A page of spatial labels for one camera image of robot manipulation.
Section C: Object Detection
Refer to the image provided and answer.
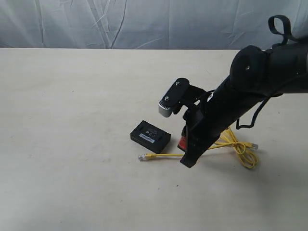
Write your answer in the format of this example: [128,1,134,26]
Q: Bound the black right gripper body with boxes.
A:
[180,89,225,168]

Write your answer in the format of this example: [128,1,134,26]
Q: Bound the black rectangular network box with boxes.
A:
[130,120,171,154]

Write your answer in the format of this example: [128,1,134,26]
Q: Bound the yellow ethernet cable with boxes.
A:
[138,127,260,170]

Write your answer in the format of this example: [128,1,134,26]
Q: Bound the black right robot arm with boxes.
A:
[180,43,308,168]

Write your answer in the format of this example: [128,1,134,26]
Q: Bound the white wrinkled backdrop curtain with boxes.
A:
[0,0,308,50]

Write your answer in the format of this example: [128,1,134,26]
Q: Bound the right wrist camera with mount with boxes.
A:
[158,78,207,117]

